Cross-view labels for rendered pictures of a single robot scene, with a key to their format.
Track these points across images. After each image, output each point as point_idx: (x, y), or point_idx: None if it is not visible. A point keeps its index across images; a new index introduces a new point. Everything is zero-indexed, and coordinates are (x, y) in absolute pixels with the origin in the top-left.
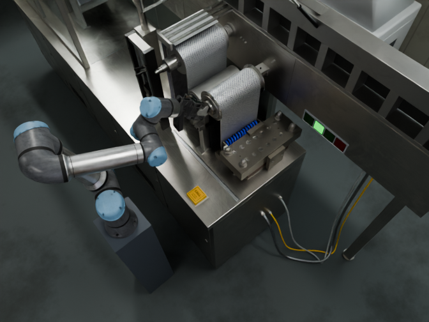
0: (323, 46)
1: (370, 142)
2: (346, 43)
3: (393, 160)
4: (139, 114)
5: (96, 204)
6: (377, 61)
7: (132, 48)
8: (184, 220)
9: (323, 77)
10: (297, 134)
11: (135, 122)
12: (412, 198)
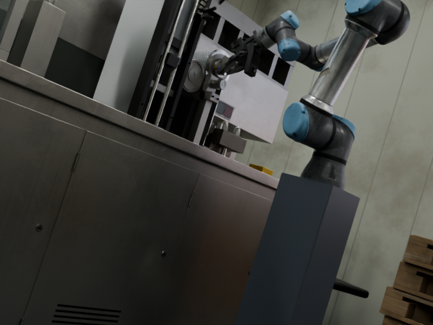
0: (221, 19)
1: (247, 94)
2: (238, 13)
3: (259, 100)
4: (288, 29)
5: (348, 120)
6: (253, 22)
7: None
8: (199, 305)
9: (220, 48)
10: None
11: (293, 37)
12: (268, 128)
